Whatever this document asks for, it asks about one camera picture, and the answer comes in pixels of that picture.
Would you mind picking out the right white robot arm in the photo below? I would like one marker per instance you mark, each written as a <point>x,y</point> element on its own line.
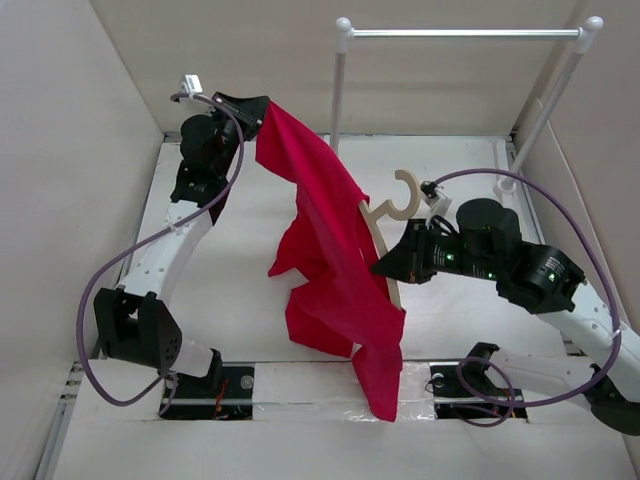
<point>549,285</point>

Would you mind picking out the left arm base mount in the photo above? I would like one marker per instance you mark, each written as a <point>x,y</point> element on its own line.
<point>226,395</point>

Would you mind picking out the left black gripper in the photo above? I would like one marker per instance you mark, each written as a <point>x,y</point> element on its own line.
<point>249,110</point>

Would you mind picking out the red t-shirt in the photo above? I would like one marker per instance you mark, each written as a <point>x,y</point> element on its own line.
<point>342,309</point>

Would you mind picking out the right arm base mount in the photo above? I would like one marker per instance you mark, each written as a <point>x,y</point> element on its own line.
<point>453,401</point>

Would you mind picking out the wooden clothes hanger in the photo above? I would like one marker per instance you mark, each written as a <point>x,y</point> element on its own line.
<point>379,219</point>

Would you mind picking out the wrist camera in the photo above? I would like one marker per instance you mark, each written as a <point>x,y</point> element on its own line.
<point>436,200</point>
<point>190,90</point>

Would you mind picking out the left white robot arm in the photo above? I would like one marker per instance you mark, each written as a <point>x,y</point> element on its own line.
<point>133,319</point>

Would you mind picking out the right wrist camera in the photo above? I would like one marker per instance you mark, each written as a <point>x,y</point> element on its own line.
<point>436,200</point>

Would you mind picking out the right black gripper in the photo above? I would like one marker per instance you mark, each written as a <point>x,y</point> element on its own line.
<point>407,260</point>

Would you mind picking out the white metal clothes rack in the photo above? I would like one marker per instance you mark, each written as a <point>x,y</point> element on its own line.
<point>582,38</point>

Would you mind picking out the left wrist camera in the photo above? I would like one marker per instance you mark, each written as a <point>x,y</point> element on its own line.
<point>190,90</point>

